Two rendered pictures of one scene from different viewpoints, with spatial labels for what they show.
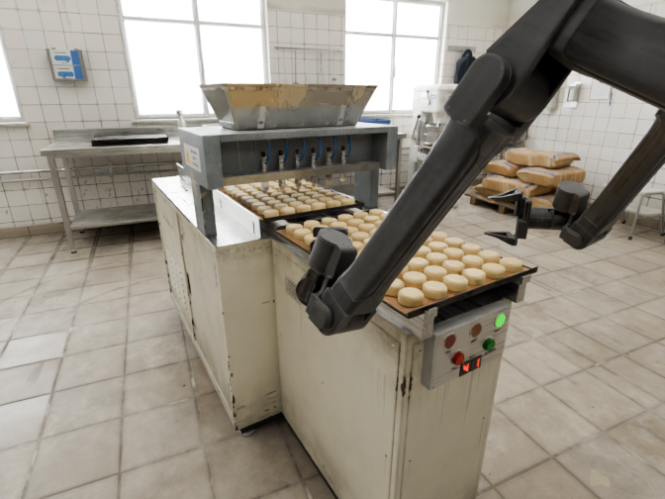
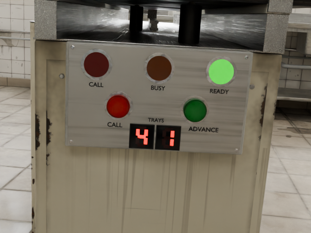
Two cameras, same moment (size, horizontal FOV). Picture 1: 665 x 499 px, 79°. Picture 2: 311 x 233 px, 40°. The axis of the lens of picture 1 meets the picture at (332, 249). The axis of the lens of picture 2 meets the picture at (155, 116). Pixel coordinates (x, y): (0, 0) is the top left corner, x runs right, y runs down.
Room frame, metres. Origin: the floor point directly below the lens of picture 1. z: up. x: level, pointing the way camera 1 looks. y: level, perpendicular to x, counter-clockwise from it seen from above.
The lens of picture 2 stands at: (0.27, -0.58, 0.88)
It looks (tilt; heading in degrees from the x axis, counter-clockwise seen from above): 13 degrees down; 29
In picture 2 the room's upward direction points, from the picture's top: 3 degrees clockwise
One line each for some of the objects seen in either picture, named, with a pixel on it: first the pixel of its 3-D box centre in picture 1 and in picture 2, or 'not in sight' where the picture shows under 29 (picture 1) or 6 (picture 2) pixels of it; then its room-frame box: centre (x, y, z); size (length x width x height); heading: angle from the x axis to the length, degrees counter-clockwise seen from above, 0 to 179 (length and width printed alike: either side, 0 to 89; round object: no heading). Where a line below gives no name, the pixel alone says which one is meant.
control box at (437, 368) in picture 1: (467, 343); (156, 98); (0.76, -0.30, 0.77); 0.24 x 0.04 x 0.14; 121
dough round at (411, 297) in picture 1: (411, 297); not in sight; (0.71, -0.16, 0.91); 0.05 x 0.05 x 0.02
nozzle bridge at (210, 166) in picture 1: (293, 173); not in sight; (1.51, 0.15, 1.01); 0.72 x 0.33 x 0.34; 121
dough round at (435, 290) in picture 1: (433, 290); not in sight; (0.74, -0.21, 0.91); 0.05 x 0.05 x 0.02
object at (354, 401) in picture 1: (367, 371); (145, 203); (1.07, -0.11, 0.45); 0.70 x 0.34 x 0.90; 31
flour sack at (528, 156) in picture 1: (538, 157); not in sight; (4.62, -2.34, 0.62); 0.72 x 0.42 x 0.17; 31
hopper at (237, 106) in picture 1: (290, 106); not in sight; (1.51, 0.15, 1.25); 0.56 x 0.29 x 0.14; 121
